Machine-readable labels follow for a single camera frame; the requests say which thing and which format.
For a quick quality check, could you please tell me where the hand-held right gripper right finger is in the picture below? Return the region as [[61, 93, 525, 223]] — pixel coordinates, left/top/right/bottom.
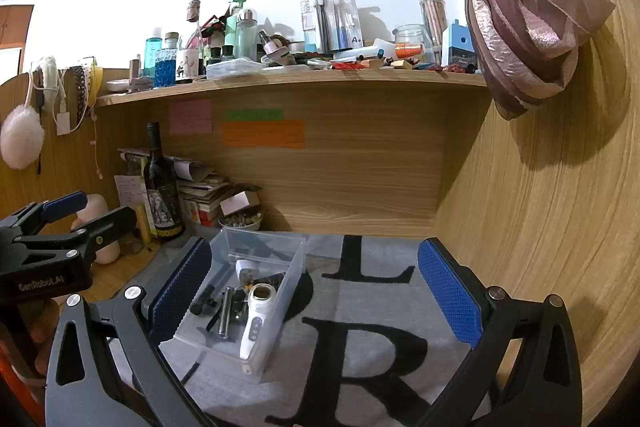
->
[[415, 237, 583, 427]]

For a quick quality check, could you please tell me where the flat clear plastic case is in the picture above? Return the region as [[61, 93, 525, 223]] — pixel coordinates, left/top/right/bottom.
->
[[206, 58, 263, 80]]

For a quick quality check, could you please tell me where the lace ribbon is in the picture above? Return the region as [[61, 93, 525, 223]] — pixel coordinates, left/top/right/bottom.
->
[[67, 57, 105, 118]]

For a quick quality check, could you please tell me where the green pump bottle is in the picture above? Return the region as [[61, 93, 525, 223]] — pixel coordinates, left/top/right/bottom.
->
[[225, 0, 248, 60]]

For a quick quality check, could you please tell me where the dark wine bottle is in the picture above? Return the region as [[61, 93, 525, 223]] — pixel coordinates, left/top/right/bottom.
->
[[142, 122, 186, 240]]

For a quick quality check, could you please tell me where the toothbrush blister pack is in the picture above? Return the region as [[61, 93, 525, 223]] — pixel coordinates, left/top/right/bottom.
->
[[300, 0, 333, 54]]

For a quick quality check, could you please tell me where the clear tube of pencils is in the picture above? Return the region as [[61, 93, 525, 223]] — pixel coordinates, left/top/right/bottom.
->
[[419, 0, 448, 65]]

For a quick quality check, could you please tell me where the green sticky note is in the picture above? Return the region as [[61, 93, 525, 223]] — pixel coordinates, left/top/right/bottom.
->
[[223, 108, 284, 122]]

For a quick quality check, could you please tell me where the bowl of beads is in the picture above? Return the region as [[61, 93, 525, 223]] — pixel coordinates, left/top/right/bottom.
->
[[218, 212, 264, 233]]

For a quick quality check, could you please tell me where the brush heads blister pack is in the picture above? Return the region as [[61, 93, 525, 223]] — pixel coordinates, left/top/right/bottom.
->
[[330, 0, 365, 52]]

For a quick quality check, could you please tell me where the clear bottle with silver cap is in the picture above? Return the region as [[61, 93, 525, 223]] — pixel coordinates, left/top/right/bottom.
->
[[235, 8, 258, 62]]

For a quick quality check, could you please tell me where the blue patterned bottle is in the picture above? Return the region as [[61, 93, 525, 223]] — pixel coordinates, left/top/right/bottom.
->
[[154, 32, 181, 88]]

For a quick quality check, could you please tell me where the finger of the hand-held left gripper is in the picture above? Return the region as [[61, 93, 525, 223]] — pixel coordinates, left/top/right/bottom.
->
[[0, 191, 88, 240], [75, 207, 138, 258]]

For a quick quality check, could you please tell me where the silver metal cylinder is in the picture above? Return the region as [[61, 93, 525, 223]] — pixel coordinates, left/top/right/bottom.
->
[[217, 287, 236, 340]]

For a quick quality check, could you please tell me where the pink sticky note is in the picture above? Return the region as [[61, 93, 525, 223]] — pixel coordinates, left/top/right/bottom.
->
[[169, 99, 213, 135]]

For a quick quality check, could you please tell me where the clear plastic storage box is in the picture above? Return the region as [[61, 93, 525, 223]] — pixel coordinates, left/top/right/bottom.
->
[[172, 227, 307, 375]]

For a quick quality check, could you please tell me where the person's left hand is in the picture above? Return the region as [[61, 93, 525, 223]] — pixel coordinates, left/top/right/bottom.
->
[[29, 297, 67, 379]]

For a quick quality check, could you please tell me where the white wall charger with cable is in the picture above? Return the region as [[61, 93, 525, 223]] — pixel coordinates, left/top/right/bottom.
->
[[30, 62, 73, 136]]

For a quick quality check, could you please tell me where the orange sticky note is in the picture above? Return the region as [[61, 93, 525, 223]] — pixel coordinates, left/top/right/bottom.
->
[[221, 120, 306, 150]]

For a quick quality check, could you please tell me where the white fluffy pompom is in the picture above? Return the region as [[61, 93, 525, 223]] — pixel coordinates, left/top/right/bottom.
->
[[0, 104, 45, 168]]

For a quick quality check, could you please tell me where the small white cardboard box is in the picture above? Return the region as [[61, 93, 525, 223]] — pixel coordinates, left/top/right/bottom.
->
[[219, 191, 262, 217]]

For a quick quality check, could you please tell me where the grey mat with black letters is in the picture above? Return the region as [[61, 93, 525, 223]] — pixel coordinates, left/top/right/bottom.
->
[[107, 232, 506, 427]]

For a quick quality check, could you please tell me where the glass jar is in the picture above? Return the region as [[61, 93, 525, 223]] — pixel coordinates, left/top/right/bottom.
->
[[392, 24, 431, 62]]

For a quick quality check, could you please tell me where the pink perfume bottle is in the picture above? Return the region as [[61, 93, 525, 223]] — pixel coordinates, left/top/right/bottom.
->
[[259, 29, 296, 66]]

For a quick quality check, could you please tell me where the handwritten paper note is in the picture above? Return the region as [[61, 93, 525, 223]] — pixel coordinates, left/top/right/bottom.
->
[[114, 174, 146, 210]]

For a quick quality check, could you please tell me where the blue carton box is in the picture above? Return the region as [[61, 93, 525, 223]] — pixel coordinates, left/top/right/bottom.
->
[[446, 19, 476, 68]]

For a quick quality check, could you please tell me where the stack of books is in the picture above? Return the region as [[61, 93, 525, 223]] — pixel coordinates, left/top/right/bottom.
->
[[117, 147, 263, 228]]

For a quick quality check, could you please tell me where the pink rounded figure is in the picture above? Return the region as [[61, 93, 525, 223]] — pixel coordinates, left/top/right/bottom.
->
[[72, 193, 122, 265]]

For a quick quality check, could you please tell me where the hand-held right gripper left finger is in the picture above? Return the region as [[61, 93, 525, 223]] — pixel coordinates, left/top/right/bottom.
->
[[45, 237, 213, 427]]

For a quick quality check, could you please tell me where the white handheld device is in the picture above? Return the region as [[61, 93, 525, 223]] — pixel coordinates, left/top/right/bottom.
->
[[239, 283, 278, 360]]

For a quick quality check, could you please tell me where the wooden shelf board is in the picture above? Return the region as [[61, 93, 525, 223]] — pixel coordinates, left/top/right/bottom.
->
[[94, 69, 488, 108]]

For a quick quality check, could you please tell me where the brown capped glass bottle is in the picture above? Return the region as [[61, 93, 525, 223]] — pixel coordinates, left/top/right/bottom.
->
[[177, 0, 203, 80]]

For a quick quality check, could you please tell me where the pink scarf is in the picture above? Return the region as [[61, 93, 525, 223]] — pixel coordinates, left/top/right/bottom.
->
[[405, 0, 617, 122]]

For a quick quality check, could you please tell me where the teal liquid bottle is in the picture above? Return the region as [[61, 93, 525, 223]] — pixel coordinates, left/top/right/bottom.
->
[[144, 28, 163, 80]]

